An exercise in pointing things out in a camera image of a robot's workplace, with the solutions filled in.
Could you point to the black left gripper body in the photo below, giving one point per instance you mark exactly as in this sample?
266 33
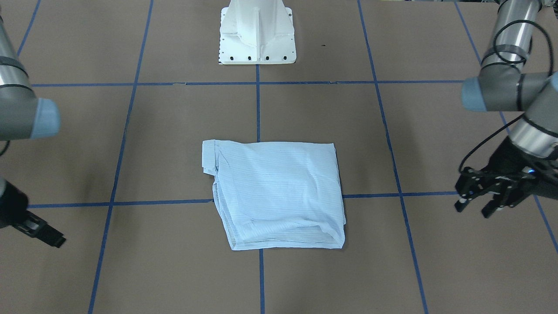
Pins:
505 159

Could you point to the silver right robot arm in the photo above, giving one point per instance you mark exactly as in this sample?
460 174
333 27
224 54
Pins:
23 115

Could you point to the white pedestal column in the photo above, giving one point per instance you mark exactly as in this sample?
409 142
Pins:
257 32

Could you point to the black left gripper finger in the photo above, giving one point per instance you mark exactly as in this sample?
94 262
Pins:
465 199
495 205

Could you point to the light blue button-up shirt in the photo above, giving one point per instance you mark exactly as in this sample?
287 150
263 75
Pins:
277 194

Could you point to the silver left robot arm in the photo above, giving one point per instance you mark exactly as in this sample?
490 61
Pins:
502 85

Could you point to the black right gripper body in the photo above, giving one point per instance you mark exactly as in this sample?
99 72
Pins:
12 206

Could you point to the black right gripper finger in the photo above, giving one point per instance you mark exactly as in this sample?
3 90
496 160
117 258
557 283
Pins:
49 235

